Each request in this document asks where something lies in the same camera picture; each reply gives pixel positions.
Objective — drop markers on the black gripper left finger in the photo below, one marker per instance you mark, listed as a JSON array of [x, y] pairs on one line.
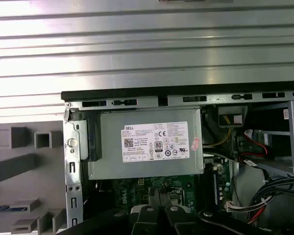
[[147, 220]]

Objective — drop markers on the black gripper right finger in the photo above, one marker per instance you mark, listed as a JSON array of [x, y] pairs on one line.
[[176, 220]]

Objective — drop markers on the installed RAM stick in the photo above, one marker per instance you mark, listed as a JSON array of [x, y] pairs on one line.
[[215, 186]]

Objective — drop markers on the green motherboard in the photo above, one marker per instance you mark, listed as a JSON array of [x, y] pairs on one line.
[[137, 191]]

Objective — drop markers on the grey Dell power supply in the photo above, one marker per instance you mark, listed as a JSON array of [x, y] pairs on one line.
[[112, 151]]

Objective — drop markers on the black open PC case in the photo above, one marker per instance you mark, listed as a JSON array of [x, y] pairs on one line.
[[73, 156]]

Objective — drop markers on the grey parts rack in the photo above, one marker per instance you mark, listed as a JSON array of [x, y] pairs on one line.
[[44, 171]]

